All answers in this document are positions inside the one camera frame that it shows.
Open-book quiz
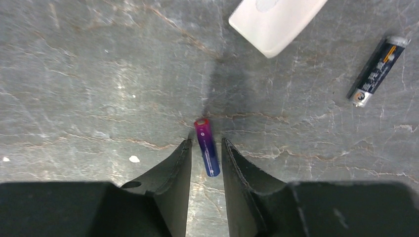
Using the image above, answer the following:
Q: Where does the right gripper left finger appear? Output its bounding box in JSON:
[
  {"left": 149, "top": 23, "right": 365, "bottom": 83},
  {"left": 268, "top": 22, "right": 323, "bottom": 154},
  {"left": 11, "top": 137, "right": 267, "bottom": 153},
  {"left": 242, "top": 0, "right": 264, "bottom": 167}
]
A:
[{"left": 121, "top": 139, "right": 193, "bottom": 237}]

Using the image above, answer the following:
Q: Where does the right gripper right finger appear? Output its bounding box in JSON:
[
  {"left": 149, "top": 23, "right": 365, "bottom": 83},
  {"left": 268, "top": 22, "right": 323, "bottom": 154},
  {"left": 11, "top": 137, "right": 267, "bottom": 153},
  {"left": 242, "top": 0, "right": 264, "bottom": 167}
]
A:
[{"left": 221, "top": 138, "right": 286, "bottom": 237}]

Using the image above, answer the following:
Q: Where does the blue purple battery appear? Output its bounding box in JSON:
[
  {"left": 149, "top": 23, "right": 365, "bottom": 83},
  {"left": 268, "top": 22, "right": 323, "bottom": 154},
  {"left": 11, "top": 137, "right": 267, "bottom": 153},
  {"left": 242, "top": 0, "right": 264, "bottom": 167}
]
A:
[{"left": 194, "top": 118, "right": 220, "bottom": 177}]

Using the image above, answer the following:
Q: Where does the white remote control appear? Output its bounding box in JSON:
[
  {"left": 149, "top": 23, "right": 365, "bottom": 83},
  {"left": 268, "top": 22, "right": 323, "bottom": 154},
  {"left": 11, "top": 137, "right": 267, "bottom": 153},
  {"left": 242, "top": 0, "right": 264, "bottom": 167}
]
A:
[{"left": 228, "top": 0, "right": 327, "bottom": 58}]

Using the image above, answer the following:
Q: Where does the black battery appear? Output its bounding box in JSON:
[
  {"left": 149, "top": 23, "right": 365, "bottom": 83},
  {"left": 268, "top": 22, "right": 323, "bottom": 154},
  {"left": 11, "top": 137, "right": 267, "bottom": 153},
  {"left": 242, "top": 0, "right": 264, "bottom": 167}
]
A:
[{"left": 349, "top": 36, "right": 411, "bottom": 107}]

